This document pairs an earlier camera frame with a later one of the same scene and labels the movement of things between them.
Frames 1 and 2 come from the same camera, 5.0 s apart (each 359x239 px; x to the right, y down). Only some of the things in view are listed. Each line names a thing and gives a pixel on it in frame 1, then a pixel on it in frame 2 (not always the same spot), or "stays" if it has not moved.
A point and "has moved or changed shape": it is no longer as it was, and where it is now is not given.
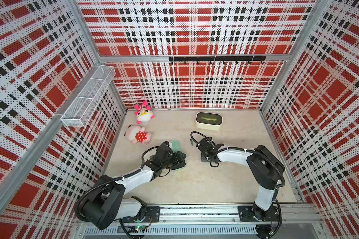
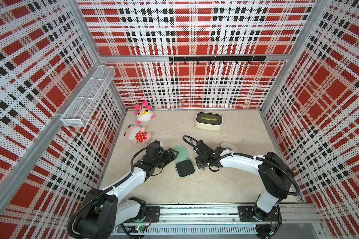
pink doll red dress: x=137 y=134 stays
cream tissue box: x=208 y=121 stays
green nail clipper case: x=179 y=157 has moved or changed shape
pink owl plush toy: x=143 y=112 stays
